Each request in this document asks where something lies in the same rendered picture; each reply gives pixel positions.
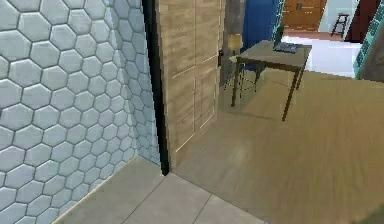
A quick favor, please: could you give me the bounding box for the light wooden room door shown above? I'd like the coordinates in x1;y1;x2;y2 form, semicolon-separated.
155;0;226;170

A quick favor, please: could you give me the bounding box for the small yellow shade lamp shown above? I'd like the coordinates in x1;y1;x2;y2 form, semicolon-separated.
227;33;244;56

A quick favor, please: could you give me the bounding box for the brown wooden table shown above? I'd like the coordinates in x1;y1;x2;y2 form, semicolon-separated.
230;39;313;123

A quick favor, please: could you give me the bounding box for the dark laptop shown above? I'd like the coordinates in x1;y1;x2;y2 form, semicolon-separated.
273;41;304;54

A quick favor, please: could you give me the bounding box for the orange wooden cupboard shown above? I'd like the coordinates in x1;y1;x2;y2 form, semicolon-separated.
281;0;328;32

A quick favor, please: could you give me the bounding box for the dark wooden stool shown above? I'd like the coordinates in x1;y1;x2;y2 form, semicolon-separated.
330;12;350;38

